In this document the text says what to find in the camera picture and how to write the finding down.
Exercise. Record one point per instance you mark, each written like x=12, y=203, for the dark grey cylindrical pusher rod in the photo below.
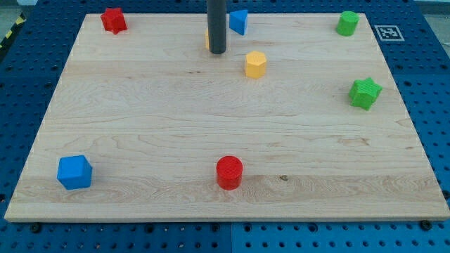
x=216, y=25

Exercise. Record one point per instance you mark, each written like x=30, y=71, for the yellow heart block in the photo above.
x=207, y=39

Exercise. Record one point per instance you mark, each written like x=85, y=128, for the light wooden board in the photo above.
x=153, y=111

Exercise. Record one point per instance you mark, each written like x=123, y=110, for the blue triangle block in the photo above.
x=238, y=21

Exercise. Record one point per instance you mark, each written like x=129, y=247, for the yellow hexagon block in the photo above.
x=255, y=64

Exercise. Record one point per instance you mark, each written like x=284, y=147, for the red star block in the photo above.
x=113, y=20

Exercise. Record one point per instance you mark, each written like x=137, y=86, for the green cylinder block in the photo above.
x=347, y=23

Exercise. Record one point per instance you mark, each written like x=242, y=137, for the red cylinder block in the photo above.
x=229, y=171

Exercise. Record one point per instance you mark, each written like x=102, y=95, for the green star block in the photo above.
x=364, y=92

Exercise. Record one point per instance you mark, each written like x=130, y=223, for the white fiducial marker tag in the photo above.
x=389, y=33

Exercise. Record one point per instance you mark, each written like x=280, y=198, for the blue cube block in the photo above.
x=74, y=172

